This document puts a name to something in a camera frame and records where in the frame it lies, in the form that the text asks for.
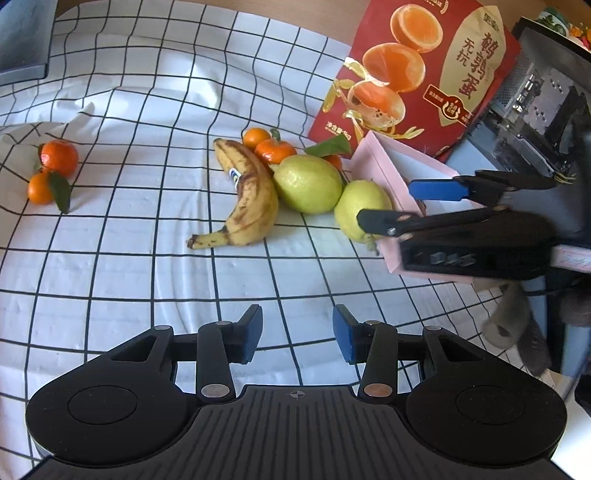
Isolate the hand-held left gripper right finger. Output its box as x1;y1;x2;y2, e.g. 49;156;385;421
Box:
332;304;487;401

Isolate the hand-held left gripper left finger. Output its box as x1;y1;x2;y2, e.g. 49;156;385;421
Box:
104;304;264;401

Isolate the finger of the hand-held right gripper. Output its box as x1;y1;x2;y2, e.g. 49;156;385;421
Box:
356;207;511;241
408;169;558;204

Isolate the small yellow-green pear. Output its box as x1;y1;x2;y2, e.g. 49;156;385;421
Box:
334;179;394;244

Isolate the pink cardboard box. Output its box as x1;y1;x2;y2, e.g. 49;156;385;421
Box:
349;130;474;283

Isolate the mandarin orange with leaves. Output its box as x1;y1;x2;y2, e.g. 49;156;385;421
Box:
304;137;353;174

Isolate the large yellow-green pear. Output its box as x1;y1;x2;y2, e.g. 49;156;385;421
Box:
272;154;345;214

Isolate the spotted yellow banana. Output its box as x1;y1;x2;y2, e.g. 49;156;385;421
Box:
186;137;280;250

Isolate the mandarin orange with leaf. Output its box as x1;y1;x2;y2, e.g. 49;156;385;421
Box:
27;171;73;216

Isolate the white grid tablecloth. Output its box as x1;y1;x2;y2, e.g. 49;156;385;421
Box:
0;0;571;480

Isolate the open computer case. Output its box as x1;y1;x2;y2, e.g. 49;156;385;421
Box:
443;16;591;185

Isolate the green white container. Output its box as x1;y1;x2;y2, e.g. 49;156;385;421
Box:
538;7;570;36

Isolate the grey laptop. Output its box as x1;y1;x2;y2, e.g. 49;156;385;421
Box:
0;0;58;86

